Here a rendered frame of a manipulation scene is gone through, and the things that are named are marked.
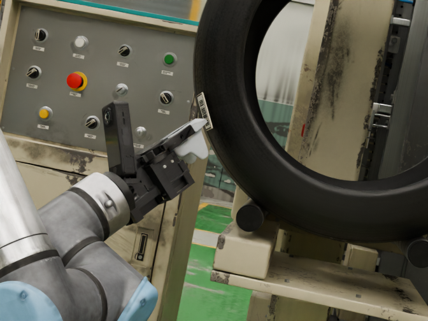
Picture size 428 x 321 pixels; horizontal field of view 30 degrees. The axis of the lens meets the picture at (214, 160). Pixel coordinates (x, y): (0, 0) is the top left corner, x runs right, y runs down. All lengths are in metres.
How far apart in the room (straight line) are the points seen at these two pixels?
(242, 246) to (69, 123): 0.94
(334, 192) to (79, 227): 0.41
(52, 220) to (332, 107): 0.76
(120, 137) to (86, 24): 1.00
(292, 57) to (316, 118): 8.96
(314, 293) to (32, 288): 0.55
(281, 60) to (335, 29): 8.95
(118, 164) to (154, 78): 0.93
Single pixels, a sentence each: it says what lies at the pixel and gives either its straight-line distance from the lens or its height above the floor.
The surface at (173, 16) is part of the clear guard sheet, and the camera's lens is 2.07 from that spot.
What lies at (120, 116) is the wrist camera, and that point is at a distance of 1.18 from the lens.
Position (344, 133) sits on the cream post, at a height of 1.07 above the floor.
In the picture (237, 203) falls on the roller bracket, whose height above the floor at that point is 0.89.
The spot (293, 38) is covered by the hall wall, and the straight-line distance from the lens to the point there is 10.65.
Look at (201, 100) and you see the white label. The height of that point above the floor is 1.07.
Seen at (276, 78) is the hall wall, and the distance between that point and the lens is 10.60.
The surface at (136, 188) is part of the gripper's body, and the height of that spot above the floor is 0.93.
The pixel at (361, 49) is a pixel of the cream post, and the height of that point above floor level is 1.24.
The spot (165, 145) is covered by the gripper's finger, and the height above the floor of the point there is 1.00.
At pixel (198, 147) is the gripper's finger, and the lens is 1.24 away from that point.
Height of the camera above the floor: 1.05
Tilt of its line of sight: 3 degrees down
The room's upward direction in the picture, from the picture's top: 11 degrees clockwise
